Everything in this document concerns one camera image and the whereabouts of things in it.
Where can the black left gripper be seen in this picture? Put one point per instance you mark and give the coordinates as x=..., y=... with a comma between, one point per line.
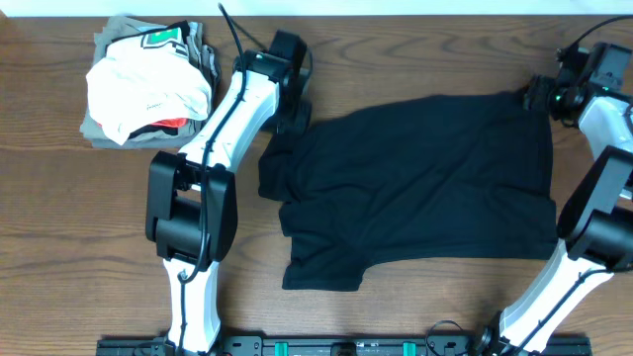
x=302, y=123

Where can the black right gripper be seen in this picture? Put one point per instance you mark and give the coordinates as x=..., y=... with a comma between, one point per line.
x=535, y=95

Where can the black t-shirt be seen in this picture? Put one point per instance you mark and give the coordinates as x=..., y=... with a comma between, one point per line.
x=439, y=176

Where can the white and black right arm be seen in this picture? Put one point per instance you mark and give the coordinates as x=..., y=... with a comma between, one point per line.
x=595, y=234

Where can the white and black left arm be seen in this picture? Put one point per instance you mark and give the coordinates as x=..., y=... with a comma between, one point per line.
x=191, y=209

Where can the red and black folded garment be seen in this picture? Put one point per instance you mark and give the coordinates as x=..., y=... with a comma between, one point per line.
x=123, y=131

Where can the white folded shirt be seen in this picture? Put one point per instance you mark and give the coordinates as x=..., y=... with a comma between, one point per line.
x=146, y=79

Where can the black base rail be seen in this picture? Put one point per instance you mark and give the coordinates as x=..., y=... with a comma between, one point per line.
x=252, y=345

